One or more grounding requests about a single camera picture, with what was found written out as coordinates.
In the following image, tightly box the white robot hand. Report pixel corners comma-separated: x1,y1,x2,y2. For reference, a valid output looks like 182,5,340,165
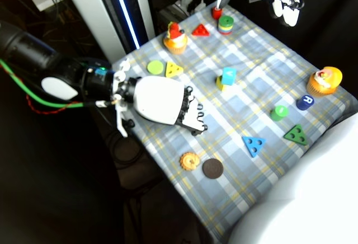
216,0,305,28
133,75,209,137

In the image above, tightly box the blue cube block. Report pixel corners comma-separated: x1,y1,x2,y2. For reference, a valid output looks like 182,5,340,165
220,67,237,86

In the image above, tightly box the yellow triangle block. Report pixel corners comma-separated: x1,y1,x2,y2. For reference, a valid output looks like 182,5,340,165
164,60,185,79

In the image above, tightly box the green round toy cookie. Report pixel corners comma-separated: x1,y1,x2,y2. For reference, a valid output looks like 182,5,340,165
147,60,165,76

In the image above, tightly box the toy strawberry cupcake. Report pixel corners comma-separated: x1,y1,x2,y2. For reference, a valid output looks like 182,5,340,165
163,21,189,55

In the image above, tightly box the yellow cube block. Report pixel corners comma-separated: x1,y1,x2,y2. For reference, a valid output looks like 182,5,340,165
215,75,228,92

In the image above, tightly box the red cylinder block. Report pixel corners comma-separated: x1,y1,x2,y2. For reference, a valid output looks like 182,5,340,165
211,6,224,21

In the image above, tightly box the tan toy butter cookie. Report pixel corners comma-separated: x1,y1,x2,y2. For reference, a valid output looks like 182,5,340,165
179,152,201,171

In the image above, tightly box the red triangle block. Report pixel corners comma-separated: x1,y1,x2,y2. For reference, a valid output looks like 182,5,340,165
191,24,211,37

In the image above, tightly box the blue plaid tablecloth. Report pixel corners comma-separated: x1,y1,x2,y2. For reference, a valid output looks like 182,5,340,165
111,0,358,243

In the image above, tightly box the grey metal box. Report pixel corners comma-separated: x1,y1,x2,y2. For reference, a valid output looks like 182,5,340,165
158,4,185,22

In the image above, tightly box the brown toy chocolate cookie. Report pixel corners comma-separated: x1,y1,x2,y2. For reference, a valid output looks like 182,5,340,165
202,158,225,180

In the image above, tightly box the toy cupcake with yellow fruit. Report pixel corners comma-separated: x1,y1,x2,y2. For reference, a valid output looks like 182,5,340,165
307,66,343,98

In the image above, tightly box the blue triangle block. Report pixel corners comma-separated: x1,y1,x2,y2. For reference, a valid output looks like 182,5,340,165
242,135,267,158

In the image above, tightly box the white power strip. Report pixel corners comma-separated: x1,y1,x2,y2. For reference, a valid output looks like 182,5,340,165
175,0,209,15

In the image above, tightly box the blue cylinder block letter R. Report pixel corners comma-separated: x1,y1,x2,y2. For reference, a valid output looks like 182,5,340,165
296,95,315,111

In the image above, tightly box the white column with blue light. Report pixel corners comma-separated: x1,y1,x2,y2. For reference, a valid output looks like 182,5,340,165
57,0,156,64

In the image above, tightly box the green cylinder block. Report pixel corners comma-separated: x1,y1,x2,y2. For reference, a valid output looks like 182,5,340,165
270,105,290,122

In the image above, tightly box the green triangle block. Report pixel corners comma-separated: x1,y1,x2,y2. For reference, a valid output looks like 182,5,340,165
283,124,309,147

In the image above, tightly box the large white rounded body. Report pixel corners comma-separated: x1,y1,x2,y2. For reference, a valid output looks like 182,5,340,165
228,112,358,244

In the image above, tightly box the stacked coloured ring tower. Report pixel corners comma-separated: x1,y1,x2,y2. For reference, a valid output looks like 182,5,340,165
217,15,234,36

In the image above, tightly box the coiled black cable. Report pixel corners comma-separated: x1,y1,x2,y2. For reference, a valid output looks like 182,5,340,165
107,132,146,171

